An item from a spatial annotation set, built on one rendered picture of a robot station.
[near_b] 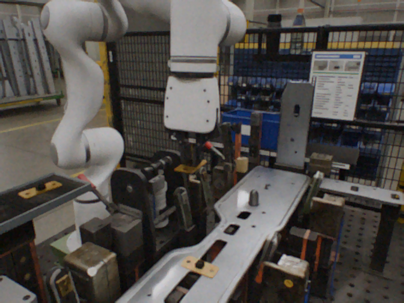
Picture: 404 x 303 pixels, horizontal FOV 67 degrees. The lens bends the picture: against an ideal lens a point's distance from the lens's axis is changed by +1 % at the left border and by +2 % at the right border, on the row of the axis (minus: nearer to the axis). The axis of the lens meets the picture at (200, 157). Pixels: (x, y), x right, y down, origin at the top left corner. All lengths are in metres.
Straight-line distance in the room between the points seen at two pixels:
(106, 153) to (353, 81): 1.06
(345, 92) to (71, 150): 1.14
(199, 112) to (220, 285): 0.36
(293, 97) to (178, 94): 0.76
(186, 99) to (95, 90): 0.45
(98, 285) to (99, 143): 0.52
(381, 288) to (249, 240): 0.59
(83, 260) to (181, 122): 0.33
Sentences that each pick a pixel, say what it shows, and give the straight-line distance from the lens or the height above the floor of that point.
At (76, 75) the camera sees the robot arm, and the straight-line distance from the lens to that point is 0.96.
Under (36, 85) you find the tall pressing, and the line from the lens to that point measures 8.62.
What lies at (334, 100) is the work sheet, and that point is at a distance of 1.53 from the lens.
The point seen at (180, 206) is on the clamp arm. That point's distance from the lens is 0.84.
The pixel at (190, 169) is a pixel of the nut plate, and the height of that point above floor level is 1.24.
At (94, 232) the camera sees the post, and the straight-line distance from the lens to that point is 0.71.
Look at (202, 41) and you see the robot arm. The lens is 0.55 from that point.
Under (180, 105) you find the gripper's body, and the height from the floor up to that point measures 1.37.
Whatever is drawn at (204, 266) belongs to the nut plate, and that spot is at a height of 1.00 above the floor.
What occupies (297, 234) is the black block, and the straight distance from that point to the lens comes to 0.89.
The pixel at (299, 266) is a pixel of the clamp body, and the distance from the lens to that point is 0.70.
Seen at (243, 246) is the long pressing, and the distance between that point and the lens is 0.80.
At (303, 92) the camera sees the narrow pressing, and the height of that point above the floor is 1.30.
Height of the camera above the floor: 1.47
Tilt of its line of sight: 20 degrees down
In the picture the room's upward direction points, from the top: straight up
